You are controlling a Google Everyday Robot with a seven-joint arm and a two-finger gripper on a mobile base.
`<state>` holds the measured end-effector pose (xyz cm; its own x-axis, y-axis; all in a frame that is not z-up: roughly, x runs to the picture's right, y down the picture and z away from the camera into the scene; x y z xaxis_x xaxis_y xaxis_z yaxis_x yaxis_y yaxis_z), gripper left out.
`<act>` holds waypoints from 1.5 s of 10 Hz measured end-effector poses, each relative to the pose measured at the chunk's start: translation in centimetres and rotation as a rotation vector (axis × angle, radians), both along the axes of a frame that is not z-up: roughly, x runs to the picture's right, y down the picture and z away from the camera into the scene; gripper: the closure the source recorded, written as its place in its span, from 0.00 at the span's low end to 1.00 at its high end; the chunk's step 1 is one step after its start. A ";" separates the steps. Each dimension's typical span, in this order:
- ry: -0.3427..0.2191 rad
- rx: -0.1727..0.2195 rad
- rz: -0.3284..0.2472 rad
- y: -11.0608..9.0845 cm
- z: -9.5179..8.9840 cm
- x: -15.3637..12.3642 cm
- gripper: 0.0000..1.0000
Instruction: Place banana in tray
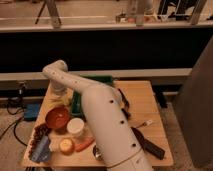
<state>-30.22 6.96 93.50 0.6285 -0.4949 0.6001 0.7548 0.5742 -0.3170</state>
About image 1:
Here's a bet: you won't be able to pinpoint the yellow banana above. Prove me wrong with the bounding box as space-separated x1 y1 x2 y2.
44 96 70 110

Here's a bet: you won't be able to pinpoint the yellow round fruit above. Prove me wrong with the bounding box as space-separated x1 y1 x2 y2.
59 138 74 155

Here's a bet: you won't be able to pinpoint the white plastic cup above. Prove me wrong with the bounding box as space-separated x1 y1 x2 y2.
67 118 85 137

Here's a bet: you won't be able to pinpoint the dark red grapes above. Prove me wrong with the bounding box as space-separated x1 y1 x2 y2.
29 123 50 155

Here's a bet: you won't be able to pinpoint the green plastic tray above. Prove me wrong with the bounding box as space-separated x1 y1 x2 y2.
71 75 114 119

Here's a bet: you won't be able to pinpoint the black handled brush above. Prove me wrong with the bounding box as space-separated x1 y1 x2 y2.
118 89 131 120

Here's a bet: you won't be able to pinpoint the red-orange bowl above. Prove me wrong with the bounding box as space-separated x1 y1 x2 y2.
45 106 70 130

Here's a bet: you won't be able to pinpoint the black floor cable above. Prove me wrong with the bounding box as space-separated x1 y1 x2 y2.
0 96 29 148

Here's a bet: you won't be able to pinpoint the wooden table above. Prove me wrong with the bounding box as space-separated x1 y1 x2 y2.
22 81 173 168

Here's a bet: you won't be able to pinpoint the orange carrot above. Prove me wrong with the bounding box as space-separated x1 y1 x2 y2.
75 137 94 152

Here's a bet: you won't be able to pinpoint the small steel cup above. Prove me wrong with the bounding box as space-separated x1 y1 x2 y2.
93 145 102 160

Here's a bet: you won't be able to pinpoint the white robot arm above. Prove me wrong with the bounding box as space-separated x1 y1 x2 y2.
43 60 154 171

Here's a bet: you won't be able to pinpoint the black remote control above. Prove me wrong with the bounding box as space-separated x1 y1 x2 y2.
132 127 165 160

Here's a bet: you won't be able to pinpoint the blue box on floor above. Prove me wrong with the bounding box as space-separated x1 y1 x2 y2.
24 103 40 121

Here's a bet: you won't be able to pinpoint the blue sponge cloth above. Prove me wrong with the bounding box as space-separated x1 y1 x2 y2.
30 136 51 163

